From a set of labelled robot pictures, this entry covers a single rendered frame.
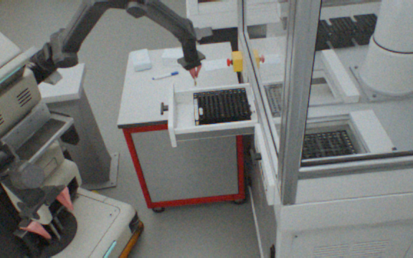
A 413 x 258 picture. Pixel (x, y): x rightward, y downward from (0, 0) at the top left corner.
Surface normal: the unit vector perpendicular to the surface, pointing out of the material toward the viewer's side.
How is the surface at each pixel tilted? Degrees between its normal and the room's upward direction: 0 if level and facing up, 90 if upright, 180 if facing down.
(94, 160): 90
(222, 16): 90
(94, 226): 0
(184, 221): 1
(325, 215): 90
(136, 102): 0
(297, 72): 90
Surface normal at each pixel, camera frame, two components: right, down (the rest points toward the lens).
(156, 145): 0.06, 0.67
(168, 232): -0.08, -0.73
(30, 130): 0.91, 0.22
